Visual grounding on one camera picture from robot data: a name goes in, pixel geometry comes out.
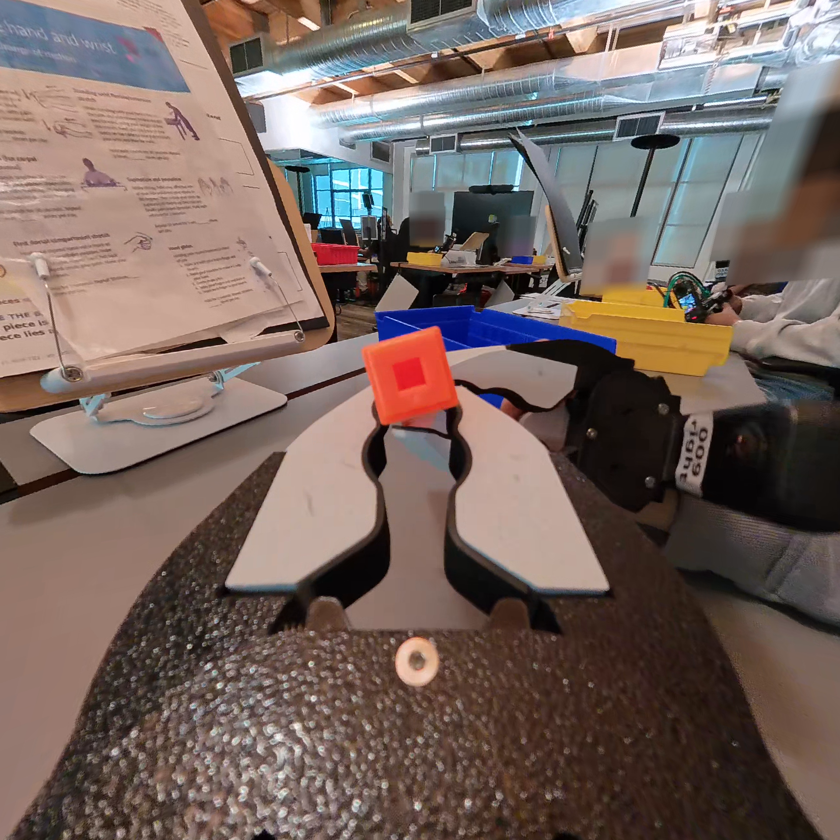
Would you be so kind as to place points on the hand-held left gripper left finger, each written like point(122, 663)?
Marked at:
point(302, 518)

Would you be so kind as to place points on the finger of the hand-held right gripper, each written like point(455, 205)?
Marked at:
point(426, 443)
point(525, 377)

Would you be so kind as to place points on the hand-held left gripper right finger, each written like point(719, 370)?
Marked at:
point(531, 525)

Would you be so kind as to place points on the orange plastic piece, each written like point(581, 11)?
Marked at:
point(410, 374)

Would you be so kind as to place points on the blue plastic bin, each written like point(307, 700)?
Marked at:
point(426, 328)

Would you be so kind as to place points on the person's right forearm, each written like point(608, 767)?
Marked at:
point(754, 558)

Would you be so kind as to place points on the grey desk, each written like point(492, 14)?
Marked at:
point(98, 558)

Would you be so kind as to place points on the yellow plastic bin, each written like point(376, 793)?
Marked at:
point(656, 334)

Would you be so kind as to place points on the distant work table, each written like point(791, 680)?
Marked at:
point(459, 268)

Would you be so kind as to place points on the black hand-held device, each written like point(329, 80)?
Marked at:
point(705, 308)

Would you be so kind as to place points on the distant yellow bin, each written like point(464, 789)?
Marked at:
point(425, 258)

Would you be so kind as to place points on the black computer monitor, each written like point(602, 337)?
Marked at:
point(492, 216)

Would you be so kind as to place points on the distant red bin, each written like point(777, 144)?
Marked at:
point(334, 253)

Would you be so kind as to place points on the black floor lamp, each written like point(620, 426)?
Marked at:
point(653, 157)

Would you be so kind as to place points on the silver air duct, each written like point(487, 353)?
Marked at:
point(525, 92)
point(394, 33)

